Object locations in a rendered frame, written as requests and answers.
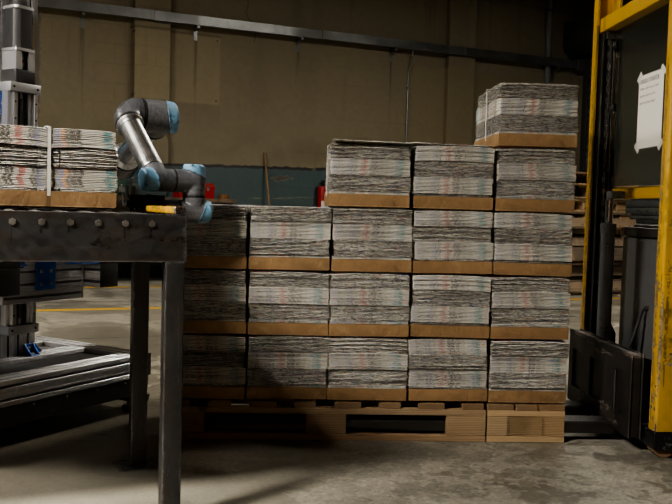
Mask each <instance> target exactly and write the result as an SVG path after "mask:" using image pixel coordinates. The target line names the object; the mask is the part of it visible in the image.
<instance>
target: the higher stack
mask: <svg viewBox="0 0 672 504"><path fill-rule="evenodd" d="M487 90H490V91H488V92H487ZM487 90H486V92H485V93H483V94H482V95H481V96H479V97H478V105H477V106H478V108H477V111H476V112H477V113H476V114H477V116H476V122H477V123H476V130H475V131H476V140H475V141H478V140H480V139H484V138H485V141H486V137H489V136H491V135H494V134H497V133H522V134H554V135H576V133H579V132H578V131H579V128H578V127H579V125H578V122H579V120H578V119H579V117H577V115H578V113H577V111H578V110H577V109H578V103H579V102H578V101H577V100H578V95H579V94H578V93H579V92H578V91H579V86H576V85H564V84H537V83H500V84H498V85H496V86H495V87H493V88H492V89H487ZM491 148H492V149H495V152H494V157H495V158H494V165H493V166H494V174H493V176H492V177H494V179H493V183H492V187H493V188H492V198H507V199H544V200H574V198H575V197H574V196H575V190H576V188H575V185H574V184H575V180H576V173H575V172H576V167H577V166H574V165H575V163H576V161H575V160H576V159H575V158H576V157H575V156H576V153H575V152H576V151H569V149H572V148H577V147H546V146H513V145H497V146H494V147H491ZM482 212H492V214H493V217H492V218H493V219H491V221H493V222H492V224H491V225H492V226H493V227H492V228H491V240H490V241H491V243H494V244H493V245H494V246H493V259H491V260H490V261H491V262H503V263H537V264H568V265H570V264H571V262H572V258H571V257H572V244H571V243H572V242H573V241H572V240H571V239H573V236H572V235H573V234H572V233H573V232H572V231H573V230H570V229H572V228H571V227H572V226H571V225H572V220H571V218H572V216H571V215H560V214H567V213H573V212H539V211H500V210H489V211H482ZM543 213H545V214H543ZM485 275H487V276H489V277H491V278H492V280H491V287H490V288H491V290H490V291H491V292H490V293H491V294H490V295H491V298H490V300H491V301H490V302H489V304H490V310H489V311H490V312H489V314H488V316H489V318H488V320H489V322H488V324H489V326H490V327H547V328H567V327H568V325H569V324H568V323H569V319H568V318H569V317H570V316H569V315H568V314H569V311H568V310H569V308H570V306H569V305H570V302H569V301H570V295H571V294H570V293H569V291H570V289H569V288H570V287H568V286H570V285H569V284H570V281H569V279H567V278H565V277H569V276H535V275H502V274H485ZM484 339H485V340H486V345H487V346H486V349H487V350H486V352H487V355H488V357H487V361H488V362H487V366H488V367H486V368H487V375H486V376H487V381H486V385H485V386H486V387H487V389H488V396H489V390H496V391H561V392H565V389H566V388H565V387H566V384H565V382H566V373H567V367H566V366H567V365H566V364H567V360H568V359H567V358H568V355H569V343H567V342H565V341H564V340H560V339H490V338H484ZM481 402H482V403H483V404H484V408H485V409H486V431H485V441H486V442H548V443H564V421H565V405H564V404H563V403H514V402H488V401H481Z"/></svg>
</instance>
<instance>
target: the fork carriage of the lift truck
mask: <svg viewBox="0 0 672 504"><path fill-rule="evenodd" d="M644 363H645V355H644V354H641V353H639V352H637V351H634V350H632V349H629V348H627V347H624V346H622V345H619V344H617V343H615V342H612V341H610V340H607V339H605V338H602V337H600V336H598V335H595V334H593V333H590V332H588V331H585V330H583V329H580V330H577V329H572V328H571V329H570V348H569V371H568V394H567V398H568V399H570V400H571V401H581V402H582V403H584V404H585V405H587V407H588V412H589V413H590V414H592V415H593V416H604V417H605V418H607V419H608V420H610V421H611V422H612V428H613V429H614V430H616V431H617V432H619V433H620V434H621V435H623V436H624V437H626V438H627V439H629V438H638V439H641V425H642V404H643V384H644Z"/></svg>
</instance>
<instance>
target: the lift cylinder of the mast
mask: <svg viewBox="0 0 672 504"><path fill-rule="evenodd" d="M614 199H625V191H607V192H606V198H605V220H604V223H600V233H601V243H600V265H599V287H598V310H597V332H596V335H598V336H600V337H602V338H605V339H607V340H610V336H611V314H612V293H613V271H614V249H615V233H616V229H617V224H613V206H614ZM648 310H649V307H648V306H644V308H642V309H641V310H640V312H639V314H638V317H637V321H636V324H635V327H634V331H633V333H632V336H631V339H630V341H629V344H628V346H627V348H629V349H631V347H632V344H633V342H634V339H635V337H636V334H637V331H638V328H639V324H640V321H641V318H642V315H643V313H644V311H648Z"/></svg>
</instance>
